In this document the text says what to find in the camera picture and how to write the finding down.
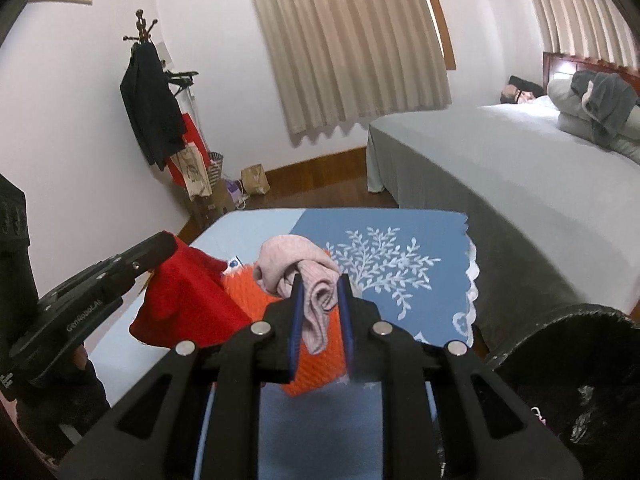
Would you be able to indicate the wide beige curtain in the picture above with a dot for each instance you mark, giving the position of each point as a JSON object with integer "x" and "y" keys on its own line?
{"x": 350, "y": 45}

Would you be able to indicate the brown paper bag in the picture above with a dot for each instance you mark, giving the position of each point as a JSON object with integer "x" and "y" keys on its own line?
{"x": 256, "y": 180}

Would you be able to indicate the pinkish soft item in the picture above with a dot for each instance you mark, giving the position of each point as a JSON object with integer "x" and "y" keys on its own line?
{"x": 512, "y": 95}

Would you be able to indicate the white and blue tissue packet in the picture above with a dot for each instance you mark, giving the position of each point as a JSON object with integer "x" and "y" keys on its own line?
{"x": 233, "y": 264}

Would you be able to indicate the black clothes hanger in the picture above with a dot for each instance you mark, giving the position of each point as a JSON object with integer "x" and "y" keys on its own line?
{"x": 182, "y": 77}

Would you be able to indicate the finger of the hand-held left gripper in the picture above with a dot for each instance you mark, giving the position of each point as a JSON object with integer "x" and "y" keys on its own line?
{"x": 145, "y": 257}

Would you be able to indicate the wooden coat rack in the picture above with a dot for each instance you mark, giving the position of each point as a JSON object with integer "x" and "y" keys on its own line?
{"x": 142, "y": 25}

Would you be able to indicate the wooden window frame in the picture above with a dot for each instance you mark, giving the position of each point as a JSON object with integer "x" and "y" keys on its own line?
{"x": 442, "y": 25}

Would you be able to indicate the black trash bin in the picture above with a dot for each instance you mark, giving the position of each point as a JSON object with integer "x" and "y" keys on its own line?
{"x": 575, "y": 360}

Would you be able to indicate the cardboard box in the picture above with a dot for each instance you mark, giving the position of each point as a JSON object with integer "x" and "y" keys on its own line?
{"x": 212, "y": 205}

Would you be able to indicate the black pillow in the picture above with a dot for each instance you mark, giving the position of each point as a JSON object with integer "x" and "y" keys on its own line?
{"x": 525, "y": 84}

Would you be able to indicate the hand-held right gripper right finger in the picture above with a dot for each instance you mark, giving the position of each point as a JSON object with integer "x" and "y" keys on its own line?
{"x": 346, "y": 325}

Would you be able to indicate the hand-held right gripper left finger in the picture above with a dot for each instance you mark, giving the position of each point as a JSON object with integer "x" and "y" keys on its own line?
{"x": 295, "y": 320}

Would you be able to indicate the wooden headboard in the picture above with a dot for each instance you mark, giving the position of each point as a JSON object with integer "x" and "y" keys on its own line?
{"x": 560, "y": 65}

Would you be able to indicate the bed with grey sheet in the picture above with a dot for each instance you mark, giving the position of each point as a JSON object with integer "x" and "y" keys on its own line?
{"x": 475, "y": 160}

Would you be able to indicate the dark grey garment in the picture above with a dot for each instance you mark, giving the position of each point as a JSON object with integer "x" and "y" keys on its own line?
{"x": 610, "y": 100}

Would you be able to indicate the beige printed tote bag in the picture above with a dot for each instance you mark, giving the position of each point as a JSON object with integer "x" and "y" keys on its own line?
{"x": 192, "y": 175}

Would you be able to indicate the purple and white item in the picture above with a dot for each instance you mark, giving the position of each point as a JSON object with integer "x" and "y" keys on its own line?
{"x": 234, "y": 192}

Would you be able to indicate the pink knitted cloth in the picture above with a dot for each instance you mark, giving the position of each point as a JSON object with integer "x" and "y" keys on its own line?
{"x": 300, "y": 260}

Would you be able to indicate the blue leaf-print tablecloth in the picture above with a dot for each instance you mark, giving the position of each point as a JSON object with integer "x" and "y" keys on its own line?
{"x": 400, "y": 240}

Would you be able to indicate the folded pale grey duvet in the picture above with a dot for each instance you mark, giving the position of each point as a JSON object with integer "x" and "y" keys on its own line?
{"x": 562, "y": 95}

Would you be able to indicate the orange knitted cloth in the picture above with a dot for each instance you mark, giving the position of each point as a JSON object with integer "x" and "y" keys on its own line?
{"x": 320, "y": 365}

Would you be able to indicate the beige curtain behind headboard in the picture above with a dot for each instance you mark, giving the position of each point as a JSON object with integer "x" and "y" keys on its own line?
{"x": 575, "y": 10}

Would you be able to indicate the black coat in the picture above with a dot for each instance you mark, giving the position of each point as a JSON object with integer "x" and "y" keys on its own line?
{"x": 150, "y": 105}

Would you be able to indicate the striped basket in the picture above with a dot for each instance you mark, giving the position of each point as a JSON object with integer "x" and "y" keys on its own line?
{"x": 216, "y": 167}

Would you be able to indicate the light blue table cover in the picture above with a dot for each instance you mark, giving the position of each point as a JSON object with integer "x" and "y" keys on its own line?
{"x": 250, "y": 230}

